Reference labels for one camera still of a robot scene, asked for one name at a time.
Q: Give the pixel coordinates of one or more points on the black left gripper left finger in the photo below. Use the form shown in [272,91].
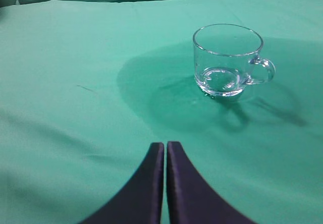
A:
[140,199]

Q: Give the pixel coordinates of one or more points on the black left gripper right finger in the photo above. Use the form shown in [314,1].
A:
[190,198]

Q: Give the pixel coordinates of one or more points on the green table cloth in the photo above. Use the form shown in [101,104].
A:
[86,87]

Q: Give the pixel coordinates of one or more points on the clear glass mug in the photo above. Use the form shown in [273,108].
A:
[227,59]

